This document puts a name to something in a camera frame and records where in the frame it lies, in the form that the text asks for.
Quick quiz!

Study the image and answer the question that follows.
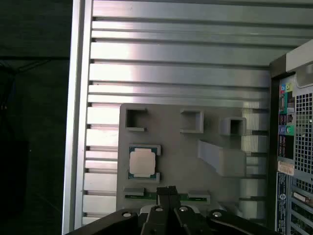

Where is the CPU with silver top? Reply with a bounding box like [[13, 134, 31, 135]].
[[129, 144, 157, 181]]

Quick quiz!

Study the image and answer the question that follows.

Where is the black open PC case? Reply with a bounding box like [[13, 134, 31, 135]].
[[268, 38, 313, 235]]

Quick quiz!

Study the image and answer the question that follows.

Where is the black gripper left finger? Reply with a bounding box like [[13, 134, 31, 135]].
[[65, 186, 170, 235]]

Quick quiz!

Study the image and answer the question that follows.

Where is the green RAM stick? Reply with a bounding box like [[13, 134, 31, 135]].
[[125, 192, 210, 200]]

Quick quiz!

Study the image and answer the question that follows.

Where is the grey parts rack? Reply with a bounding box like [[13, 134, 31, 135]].
[[116, 102, 247, 214]]

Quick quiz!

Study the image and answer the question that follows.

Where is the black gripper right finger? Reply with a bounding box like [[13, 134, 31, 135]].
[[168, 186, 271, 235]]

